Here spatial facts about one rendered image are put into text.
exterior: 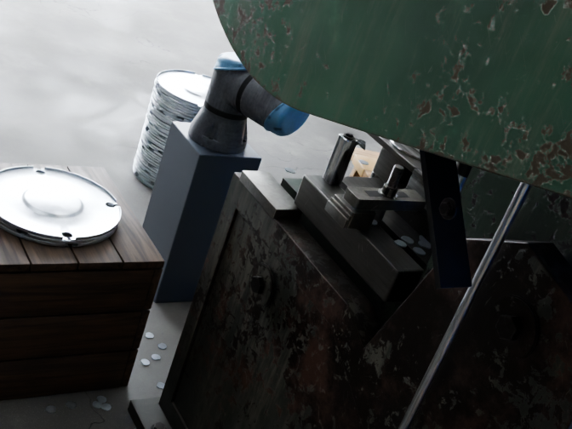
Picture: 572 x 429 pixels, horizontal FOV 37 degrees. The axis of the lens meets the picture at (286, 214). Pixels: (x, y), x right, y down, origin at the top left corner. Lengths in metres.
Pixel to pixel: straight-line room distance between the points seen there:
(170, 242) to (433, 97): 1.39
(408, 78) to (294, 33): 0.24
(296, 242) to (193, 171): 0.69
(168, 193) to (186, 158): 0.13
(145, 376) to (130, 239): 0.37
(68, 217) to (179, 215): 0.41
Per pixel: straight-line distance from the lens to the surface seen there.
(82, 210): 1.89
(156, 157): 2.83
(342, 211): 1.39
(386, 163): 1.62
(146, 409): 1.94
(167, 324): 2.25
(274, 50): 1.18
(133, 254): 1.82
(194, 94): 2.79
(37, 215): 1.83
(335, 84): 1.06
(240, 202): 1.62
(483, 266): 1.12
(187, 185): 2.14
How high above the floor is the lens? 1.30
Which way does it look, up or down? 26 degrees down
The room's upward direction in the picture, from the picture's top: 20 degrees clockwise
